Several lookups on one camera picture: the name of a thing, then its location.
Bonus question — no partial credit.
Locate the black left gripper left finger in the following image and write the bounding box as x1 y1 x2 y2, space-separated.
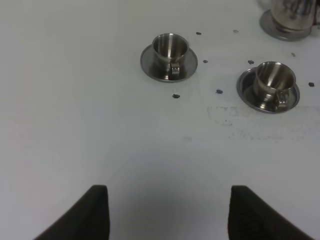
36 185 110 240

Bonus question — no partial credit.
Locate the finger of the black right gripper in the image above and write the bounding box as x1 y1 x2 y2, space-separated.
312 9 320 26

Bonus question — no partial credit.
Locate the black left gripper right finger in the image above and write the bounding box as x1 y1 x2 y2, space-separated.
227 185 312 240

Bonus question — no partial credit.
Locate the stainless steel teapot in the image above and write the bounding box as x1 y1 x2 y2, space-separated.
261 0 318 31

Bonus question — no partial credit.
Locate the steel teapot coaster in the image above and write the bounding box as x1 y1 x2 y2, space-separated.
259 10 312 42

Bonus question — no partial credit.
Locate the right stainless steel teacup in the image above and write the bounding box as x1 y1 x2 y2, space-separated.
252 61 296 109

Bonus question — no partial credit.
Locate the stainless steel teacup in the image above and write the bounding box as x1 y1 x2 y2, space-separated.
252 61 296 109
151 33 190 80

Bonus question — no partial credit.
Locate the left stainless steel teacup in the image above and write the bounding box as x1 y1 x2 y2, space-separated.
151 33 190 80

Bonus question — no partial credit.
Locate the right steel saucer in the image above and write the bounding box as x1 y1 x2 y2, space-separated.
236 67 300 114

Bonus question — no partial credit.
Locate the steel saucer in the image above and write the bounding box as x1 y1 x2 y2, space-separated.
236 67 300 114
140 44 198 83

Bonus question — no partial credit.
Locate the left steel saucer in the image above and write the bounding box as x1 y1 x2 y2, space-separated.
140 44 198 83

